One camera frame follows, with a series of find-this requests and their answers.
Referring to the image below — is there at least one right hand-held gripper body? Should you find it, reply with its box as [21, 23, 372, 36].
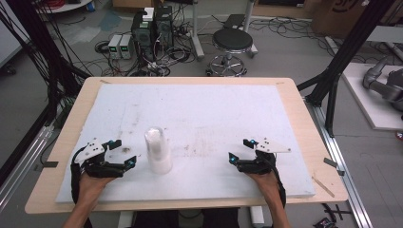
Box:
[237, 137, 292, 175]

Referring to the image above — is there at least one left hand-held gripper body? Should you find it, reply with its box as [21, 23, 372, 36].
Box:
[70, 138, 127, 179]

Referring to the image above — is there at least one person's left hand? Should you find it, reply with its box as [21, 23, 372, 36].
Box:
[77, 172, 117, 208]

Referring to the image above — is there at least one person's right hand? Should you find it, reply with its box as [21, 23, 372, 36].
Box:
[246, 170, 283, 205]

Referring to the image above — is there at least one white foam mat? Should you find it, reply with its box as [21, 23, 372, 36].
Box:
[55, 83, 317, 203]

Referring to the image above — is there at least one wooden table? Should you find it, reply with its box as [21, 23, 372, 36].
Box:
[24, 76, 349, 215]

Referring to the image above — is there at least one thin wooden stick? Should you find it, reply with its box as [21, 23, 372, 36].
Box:
[312, 176, 336, 199]

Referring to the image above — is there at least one grey tape strip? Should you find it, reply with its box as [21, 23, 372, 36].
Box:
[323, 157, 346, 177]

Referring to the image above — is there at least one grey power supply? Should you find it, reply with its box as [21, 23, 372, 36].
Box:
[107, 34, 124, 60]
[119, 33, 136, 61]

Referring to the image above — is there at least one black round stool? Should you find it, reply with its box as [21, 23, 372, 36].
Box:
[207, 28, 259, 78]

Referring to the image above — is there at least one black computer tower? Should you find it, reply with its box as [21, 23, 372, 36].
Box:
[131, 12, 157, 62]
[154, 6, 175, 49]

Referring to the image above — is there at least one grey metal stand leg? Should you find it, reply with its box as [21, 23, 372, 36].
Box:
[189, 0, 205, 62]
[242, 0, 259, 59]

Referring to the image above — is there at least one white board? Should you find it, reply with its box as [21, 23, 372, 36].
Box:
[341, 62, 403, 131]

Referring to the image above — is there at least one white box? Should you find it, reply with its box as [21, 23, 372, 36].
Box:
[142, 7, 156, 23]

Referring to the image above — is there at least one brown cardboard box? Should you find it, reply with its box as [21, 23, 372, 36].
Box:
[312, 0, 403, 40]

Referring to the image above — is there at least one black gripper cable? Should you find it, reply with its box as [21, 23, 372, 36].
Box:
[69, 155, 84, 204]
[267, 155, 287, 209]

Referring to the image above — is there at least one aluminium rail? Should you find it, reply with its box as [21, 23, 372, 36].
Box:
[0, 124, 55, 212]
[305, 98, 375, 228]

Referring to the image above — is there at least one tangle of floor cables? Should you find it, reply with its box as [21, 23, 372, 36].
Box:
[94, 9, 198, 78]

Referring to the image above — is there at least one black metal frame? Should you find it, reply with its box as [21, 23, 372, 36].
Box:
[297, 0, 396, 138]
[6, 0, 91, 105]

